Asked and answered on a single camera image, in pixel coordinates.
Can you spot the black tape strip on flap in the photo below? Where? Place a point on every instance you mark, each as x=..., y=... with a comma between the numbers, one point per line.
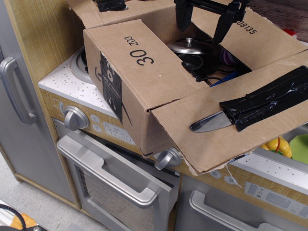
x=281, y=94

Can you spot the silver butter knife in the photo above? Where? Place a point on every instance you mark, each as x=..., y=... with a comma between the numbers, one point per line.
x=215, y=121

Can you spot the grey oven knob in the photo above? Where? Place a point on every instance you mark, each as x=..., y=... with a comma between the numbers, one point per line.
x=75, y=119
x=167, y=158

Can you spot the toy stove burner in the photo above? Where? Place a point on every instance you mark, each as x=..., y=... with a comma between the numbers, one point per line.
x=79, y=66

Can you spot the toy oven door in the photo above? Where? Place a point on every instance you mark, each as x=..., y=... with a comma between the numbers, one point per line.
x=117, y=187

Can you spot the grey right oven knob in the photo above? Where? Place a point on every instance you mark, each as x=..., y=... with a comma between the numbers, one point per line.
x=167, y=158

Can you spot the blue pen in box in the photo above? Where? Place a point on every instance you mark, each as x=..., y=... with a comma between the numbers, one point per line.
x=227, y=78

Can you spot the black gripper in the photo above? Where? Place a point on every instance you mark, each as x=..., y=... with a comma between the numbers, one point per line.
x=229, y=14

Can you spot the toy dishwasher door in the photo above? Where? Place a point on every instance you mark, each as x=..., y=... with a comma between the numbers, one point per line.
x=204, y=208

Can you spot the black tape on rear flap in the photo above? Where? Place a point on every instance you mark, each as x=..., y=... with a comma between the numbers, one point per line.
x=110, y=5

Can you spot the silver pot lid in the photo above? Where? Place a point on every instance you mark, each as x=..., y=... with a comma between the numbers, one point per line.
x=190, y=46

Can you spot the grey toy fridge door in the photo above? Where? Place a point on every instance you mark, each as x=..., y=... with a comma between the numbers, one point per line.
x=25, y=139

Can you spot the green toy item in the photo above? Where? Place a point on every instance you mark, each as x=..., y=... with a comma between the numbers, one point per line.
x=299, y=147

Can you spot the grey left oven knob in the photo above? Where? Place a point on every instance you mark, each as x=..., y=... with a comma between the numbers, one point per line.
x=75, y=119

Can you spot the red white object background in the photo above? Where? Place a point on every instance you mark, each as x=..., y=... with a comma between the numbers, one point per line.
x=290, y=32

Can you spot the purple white striped item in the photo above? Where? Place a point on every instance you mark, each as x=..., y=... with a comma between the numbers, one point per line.
x=227, y=58

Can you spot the large cardboard box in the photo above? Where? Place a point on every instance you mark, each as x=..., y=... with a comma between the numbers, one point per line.
x=157, y=100

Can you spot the wooden toy kitchen unit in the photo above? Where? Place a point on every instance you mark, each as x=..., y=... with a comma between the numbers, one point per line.
x=49, y=33

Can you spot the yellow toy vegetable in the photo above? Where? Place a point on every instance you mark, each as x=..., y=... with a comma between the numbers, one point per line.
x=278, y=145

